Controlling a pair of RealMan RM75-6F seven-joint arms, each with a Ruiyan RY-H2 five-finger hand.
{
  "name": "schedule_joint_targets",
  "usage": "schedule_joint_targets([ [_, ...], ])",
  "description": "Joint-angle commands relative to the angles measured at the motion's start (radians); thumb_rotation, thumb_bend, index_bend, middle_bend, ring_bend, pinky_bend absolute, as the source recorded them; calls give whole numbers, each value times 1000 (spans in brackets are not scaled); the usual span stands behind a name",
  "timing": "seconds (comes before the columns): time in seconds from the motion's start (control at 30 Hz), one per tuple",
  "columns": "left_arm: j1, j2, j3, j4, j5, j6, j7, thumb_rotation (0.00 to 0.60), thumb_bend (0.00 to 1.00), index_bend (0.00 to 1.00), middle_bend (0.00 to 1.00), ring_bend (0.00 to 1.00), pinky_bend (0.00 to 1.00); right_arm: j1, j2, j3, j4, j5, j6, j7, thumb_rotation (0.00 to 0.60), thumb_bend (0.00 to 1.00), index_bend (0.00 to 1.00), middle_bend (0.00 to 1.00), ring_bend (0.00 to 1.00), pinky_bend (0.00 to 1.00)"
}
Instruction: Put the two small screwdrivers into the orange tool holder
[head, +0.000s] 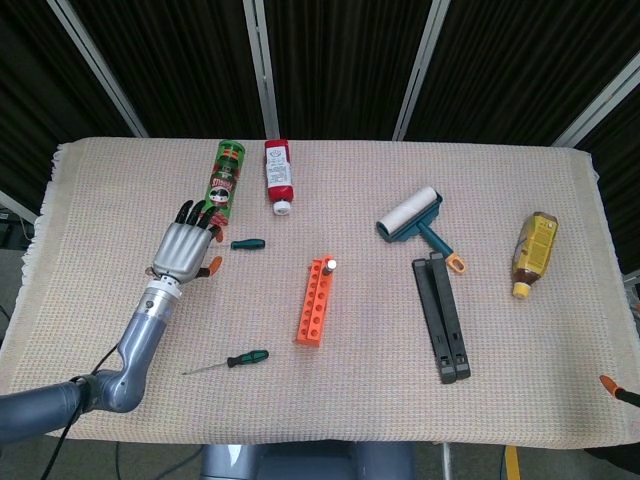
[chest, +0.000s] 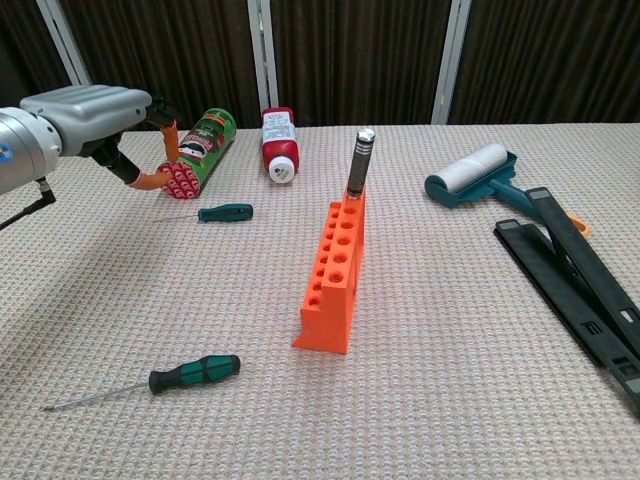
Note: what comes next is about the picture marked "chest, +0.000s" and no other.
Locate silver partition frame post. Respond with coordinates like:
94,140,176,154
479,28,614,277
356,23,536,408
430,0,474,125
37,0,92,87
248,0,280,126

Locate orange screwdriver holder block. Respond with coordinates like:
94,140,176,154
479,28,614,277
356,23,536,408
291,183,367,356

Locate teal lint roller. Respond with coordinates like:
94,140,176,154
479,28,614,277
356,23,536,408
424,142,591,237

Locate small dark green screwdriver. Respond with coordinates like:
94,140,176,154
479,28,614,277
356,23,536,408
152,202,254,225

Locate green black handle screwdriver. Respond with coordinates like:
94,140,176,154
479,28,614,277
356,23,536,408
42,353,242,413

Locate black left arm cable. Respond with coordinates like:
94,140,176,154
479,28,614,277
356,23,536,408
0,178,57,231

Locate black folding stand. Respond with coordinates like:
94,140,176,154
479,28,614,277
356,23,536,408
493,186,640,420

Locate green Pringles can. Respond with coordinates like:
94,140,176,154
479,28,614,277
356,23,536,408
156,107,237,200

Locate red ketchup bottle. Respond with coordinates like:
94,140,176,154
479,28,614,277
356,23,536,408
260,106,301,185

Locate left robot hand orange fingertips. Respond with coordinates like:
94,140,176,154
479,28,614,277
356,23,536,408
19,84,179,194

